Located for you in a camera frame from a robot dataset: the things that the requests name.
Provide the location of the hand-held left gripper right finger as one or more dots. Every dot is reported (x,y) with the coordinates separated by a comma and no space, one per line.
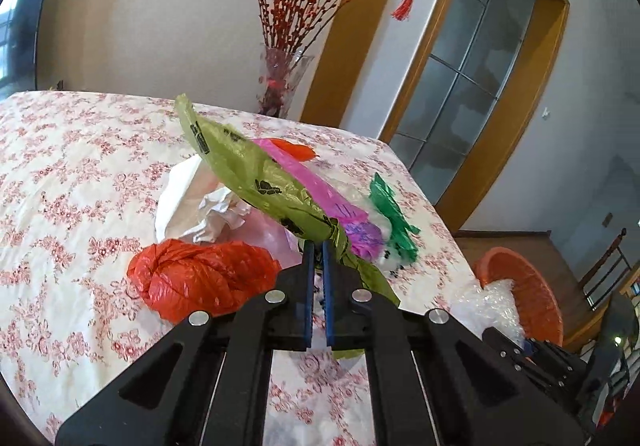
(328,296)

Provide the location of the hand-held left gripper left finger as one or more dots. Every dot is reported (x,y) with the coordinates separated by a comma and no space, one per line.
(308,296)

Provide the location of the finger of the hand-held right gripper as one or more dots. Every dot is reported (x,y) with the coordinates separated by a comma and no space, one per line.
(545,361)

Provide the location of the orange plastic basin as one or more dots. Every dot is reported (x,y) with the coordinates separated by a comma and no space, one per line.
(530,286)

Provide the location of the olive green plastic bag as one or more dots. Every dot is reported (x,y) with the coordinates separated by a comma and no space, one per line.
(250,165)

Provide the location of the translucent pinkish plastic bag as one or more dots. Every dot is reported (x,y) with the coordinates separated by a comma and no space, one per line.
(270,236)

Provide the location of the dark wooden chair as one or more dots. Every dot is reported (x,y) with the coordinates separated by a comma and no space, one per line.
(607,271)

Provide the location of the pink plastic bag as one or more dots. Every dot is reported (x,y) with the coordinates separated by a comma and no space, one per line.
(320,191)

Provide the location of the large red plastic bag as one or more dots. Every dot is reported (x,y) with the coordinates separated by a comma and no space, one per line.
(200,276)

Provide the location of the crumpled white paper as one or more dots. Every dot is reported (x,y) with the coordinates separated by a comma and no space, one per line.
(220,216)

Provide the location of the small orange plastic bag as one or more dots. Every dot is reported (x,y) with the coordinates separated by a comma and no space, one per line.
(295,149)

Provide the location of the white plastic bag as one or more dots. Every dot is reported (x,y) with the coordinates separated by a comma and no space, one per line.
(180,196)

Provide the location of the glass vase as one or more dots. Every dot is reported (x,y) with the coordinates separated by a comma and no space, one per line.
(282,80)

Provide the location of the floral bed sheet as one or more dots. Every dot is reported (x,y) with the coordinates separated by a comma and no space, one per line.
(85,165)

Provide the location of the frosted glass door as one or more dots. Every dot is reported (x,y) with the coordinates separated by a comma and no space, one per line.
(465,65)

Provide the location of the black television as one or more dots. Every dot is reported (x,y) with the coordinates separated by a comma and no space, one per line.
(22,35)

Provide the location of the dark wall socket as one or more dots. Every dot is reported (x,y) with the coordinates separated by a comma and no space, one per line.
(606,220)

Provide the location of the wooden door frame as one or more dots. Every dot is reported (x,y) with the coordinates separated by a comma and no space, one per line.
(350,35)

